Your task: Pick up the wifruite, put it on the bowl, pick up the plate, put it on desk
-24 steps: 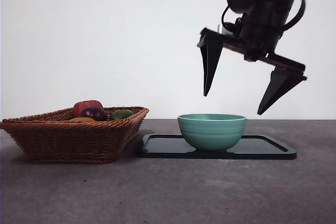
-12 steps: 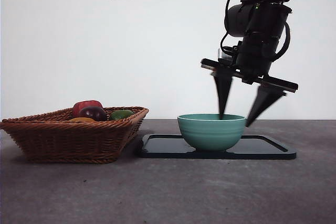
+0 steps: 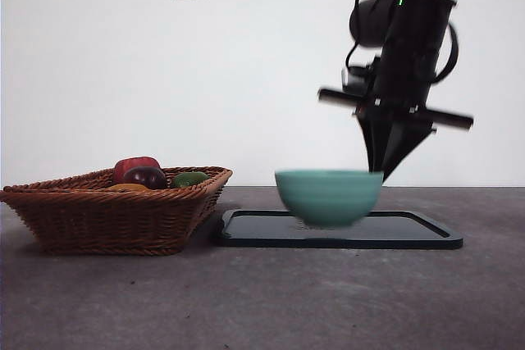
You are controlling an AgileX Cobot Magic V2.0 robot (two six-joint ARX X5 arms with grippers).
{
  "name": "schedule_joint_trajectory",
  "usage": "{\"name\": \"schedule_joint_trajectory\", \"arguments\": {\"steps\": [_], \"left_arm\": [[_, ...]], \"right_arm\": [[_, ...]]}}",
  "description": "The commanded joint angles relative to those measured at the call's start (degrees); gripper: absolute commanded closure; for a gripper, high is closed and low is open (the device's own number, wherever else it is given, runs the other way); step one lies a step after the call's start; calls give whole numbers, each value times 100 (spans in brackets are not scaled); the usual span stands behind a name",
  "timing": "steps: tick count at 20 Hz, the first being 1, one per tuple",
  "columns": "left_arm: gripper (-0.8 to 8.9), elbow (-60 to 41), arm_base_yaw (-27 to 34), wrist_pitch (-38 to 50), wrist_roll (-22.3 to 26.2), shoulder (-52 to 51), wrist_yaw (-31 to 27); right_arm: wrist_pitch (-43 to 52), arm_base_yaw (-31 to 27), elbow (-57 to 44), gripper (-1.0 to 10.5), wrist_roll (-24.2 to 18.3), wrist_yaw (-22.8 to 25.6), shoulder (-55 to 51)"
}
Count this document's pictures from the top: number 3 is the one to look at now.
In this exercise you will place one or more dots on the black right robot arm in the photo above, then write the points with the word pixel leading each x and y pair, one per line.
pixel 414 38

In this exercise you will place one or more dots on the brown fuzzy kiwi fruit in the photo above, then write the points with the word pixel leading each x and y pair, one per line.
pixel 129 187

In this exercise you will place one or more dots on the teal ribbed bowl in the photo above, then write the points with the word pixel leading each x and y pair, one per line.
pixel 328 198

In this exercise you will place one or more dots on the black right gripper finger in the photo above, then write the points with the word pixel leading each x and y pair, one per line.
pixel 376 137
pixel 404 141

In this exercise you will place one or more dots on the dark purple round fruit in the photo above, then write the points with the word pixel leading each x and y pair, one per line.
pixel 145 178

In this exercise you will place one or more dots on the right gripper grey camera box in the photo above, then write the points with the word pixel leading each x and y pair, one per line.
pixel 357 79

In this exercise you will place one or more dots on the dark rectangular tray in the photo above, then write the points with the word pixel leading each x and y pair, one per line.
pixel 393 229

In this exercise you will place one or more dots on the red bell pepper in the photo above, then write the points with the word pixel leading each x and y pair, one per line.
pixel 133 163

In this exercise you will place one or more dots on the green vegetable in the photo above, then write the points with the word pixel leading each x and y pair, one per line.
pixel 188 180

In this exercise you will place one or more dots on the brown wicker basket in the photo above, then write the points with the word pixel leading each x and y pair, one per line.
pixel 110 219

